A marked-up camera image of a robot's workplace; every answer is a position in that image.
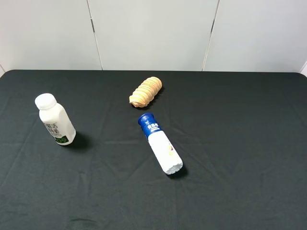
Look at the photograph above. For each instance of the white milk bottle green label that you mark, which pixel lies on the white milk bottle green label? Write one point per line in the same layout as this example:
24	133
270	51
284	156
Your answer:
55	119

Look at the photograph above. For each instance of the spiral cream horn pastry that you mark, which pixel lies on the spiral cream horn pastry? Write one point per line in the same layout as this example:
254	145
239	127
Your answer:
145	92

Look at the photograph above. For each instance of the white yogurt bottle blue cap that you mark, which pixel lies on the white yogurt bottle blue cap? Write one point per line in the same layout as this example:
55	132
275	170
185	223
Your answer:
161	146

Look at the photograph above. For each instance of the black tablecloth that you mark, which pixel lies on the black tablecloth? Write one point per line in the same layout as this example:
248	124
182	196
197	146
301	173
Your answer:
242	137

